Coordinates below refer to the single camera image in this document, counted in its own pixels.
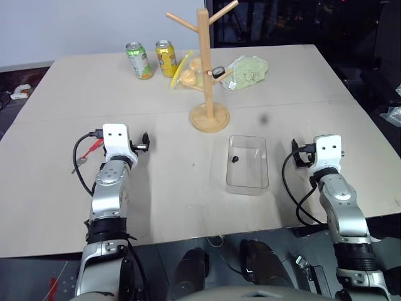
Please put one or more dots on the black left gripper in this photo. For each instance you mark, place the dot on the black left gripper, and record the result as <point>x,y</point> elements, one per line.
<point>139,146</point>

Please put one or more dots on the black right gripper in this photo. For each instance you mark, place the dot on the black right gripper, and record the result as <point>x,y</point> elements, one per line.
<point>307,155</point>

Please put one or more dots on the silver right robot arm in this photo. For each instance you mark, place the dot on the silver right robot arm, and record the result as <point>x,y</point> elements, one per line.
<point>347,216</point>

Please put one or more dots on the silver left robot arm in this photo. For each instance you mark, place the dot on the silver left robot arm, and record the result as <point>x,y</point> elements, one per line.
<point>106,200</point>

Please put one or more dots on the clear plastic container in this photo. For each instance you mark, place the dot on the clear plastic container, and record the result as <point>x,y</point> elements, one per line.
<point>247,163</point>

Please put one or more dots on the small black object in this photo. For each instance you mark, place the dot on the small black object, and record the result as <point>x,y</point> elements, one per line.
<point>234,159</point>

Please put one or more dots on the wooden tree-shaped hanger stand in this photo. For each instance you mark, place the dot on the wooden tree-shaped hanger stand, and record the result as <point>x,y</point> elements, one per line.
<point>206,94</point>

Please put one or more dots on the clear zip bag of bread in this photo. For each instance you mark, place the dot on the clear zip bag of bread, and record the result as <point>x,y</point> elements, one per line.
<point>188,73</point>

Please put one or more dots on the green drink can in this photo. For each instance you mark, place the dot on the green drink can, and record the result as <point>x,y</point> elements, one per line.
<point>139,61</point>

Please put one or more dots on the yellow drink can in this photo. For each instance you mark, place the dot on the yellow drink can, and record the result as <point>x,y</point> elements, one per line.
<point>166,58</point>

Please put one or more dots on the green cloth bag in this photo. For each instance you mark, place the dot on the green cloth bag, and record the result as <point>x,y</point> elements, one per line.
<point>249,72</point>

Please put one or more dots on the crumpled clear plastic bag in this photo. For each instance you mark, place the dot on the crumpled clear plastic bag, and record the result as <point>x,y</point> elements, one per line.
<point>393,115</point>

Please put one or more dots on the silver metal clip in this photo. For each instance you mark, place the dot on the silver metal clip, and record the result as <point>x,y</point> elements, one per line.
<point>301,261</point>

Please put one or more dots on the dark rounded shape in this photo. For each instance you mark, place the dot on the dark rounded shape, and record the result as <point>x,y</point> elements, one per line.
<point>264,266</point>

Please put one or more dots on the black flat box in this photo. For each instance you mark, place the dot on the black flat box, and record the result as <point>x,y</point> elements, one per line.
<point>318,277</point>

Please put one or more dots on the grey robot torso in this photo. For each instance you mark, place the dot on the grey robot torso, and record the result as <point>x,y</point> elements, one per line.
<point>244,294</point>

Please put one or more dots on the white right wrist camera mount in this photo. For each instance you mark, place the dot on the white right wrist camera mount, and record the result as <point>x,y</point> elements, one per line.
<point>327,151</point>

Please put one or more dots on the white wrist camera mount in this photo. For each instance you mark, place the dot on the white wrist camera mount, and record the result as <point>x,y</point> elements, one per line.
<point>327,151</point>
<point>116,140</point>

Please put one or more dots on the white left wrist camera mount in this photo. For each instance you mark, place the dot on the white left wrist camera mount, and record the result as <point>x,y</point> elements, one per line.
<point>116,140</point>

